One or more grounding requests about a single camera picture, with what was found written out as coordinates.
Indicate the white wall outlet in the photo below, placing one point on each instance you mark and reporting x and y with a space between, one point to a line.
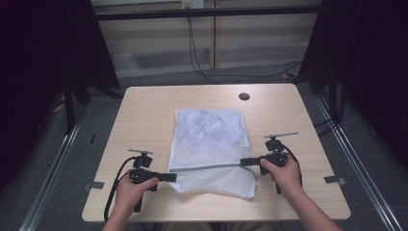
192 4

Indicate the metal floor rail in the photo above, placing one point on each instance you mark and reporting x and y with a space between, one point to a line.
51 179
356 166

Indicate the white garment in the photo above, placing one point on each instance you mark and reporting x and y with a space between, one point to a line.
208 128

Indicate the person's right hand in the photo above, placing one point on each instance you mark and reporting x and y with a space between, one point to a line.
285 179

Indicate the black metal stand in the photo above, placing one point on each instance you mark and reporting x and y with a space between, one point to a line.
69 109

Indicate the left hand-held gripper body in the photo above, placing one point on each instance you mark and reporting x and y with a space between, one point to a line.
142 174

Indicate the person's left hand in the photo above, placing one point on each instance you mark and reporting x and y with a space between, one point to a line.
131 197

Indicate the grey tape strip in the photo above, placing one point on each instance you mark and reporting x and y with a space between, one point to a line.
94 185
335 180

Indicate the white mesh laundry bag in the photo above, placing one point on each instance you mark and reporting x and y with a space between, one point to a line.
208 150

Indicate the black horizontal bar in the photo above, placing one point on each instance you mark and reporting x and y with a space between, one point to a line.
208 12

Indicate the black curtain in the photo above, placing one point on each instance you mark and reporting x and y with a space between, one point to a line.
38 64
369 64

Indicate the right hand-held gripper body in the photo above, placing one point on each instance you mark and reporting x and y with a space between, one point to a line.
277 157

